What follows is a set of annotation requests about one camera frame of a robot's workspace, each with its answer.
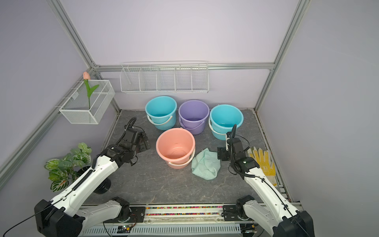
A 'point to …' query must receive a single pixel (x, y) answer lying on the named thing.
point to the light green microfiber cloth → (206, 164)
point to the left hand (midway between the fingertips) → (139, 144)
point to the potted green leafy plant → (72, 166)
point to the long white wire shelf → (165, 77)
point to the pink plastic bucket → (176, 146)
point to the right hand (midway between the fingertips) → (226, 147)
